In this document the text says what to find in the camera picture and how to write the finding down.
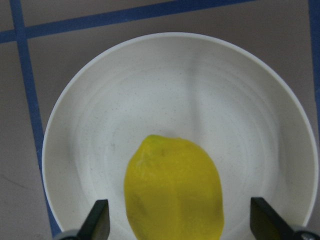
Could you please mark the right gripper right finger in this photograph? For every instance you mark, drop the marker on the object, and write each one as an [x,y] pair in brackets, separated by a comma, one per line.
[266,223]

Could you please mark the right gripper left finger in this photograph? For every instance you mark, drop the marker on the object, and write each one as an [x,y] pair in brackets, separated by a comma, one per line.
[97,224]

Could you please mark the yellow lemon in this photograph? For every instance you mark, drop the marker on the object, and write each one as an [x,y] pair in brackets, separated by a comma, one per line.
[173,191]

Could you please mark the cream round plate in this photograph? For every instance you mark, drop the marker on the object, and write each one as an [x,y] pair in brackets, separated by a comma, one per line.
[189,86]

